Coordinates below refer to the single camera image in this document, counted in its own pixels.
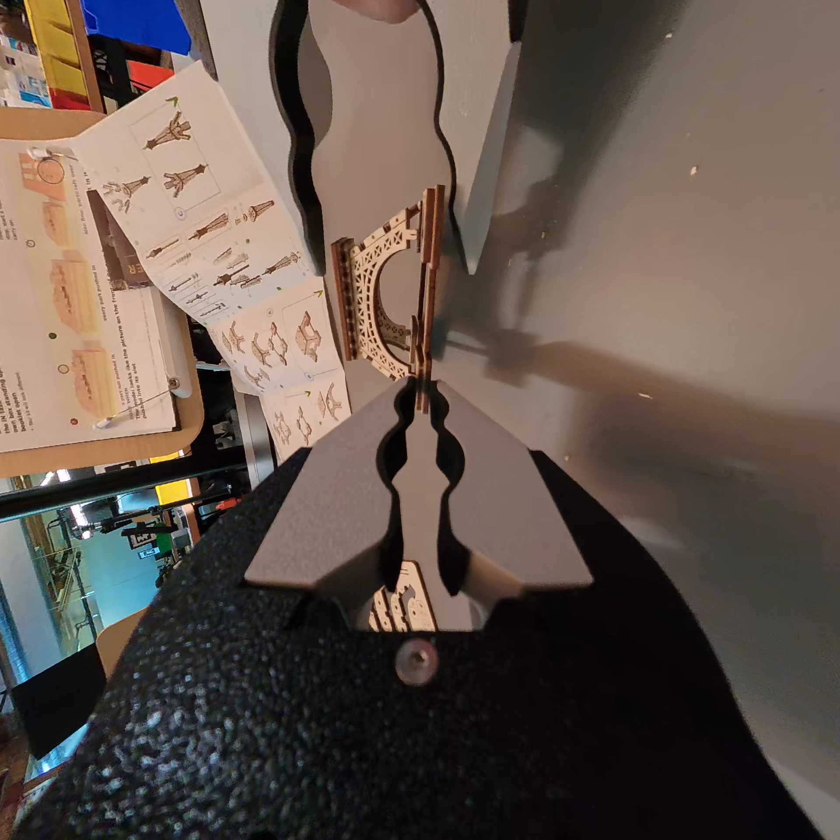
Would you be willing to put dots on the person's right hand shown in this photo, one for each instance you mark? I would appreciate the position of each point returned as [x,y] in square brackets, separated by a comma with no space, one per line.
[380,8]

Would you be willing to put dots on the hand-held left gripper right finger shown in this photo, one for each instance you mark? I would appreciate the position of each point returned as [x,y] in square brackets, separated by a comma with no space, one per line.
[518,518]

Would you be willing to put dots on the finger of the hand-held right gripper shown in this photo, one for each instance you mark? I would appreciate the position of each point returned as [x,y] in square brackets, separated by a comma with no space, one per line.
[479,118]
[253,79]

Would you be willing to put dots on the white instruction page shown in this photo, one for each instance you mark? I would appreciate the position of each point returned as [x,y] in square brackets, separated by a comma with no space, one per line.
[39,282]

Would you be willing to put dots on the wooden shelf post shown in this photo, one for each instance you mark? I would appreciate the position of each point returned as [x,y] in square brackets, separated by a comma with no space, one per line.
[88,59]

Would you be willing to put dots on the orange storage bin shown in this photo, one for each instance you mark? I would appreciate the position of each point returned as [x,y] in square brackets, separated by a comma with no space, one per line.
[152,73]

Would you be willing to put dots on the dark brown card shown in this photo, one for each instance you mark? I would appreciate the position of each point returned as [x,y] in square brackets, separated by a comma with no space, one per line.
[118,256]

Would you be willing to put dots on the stack of yellow bins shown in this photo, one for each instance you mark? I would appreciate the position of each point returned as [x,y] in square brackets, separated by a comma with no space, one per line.
[56,52]

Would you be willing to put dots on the white printed box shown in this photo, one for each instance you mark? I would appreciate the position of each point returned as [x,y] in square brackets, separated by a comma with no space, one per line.
[23,79]

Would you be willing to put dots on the grey desk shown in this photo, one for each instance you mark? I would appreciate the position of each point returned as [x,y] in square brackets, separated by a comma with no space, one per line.
[656,197]

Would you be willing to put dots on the folded white instruction leaflet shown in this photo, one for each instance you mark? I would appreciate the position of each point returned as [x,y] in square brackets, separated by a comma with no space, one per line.
[210,197]

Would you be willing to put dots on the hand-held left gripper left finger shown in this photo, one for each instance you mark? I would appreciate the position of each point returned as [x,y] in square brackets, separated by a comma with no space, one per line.
[328,512]

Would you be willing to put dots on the black metal bar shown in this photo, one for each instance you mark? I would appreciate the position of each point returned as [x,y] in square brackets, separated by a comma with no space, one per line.
[98,489]

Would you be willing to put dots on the laser-cut wooden sheet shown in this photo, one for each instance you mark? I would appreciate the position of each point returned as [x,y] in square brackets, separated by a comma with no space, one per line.
[403,600]

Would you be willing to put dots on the wooden tower base model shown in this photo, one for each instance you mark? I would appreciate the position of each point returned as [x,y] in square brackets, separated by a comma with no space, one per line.
[374,275]

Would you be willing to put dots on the black flat panel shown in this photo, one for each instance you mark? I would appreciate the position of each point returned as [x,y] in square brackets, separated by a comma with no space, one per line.
[59,702]

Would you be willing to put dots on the red storage bin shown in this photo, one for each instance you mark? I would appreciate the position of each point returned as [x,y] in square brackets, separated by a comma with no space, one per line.
[69,102]

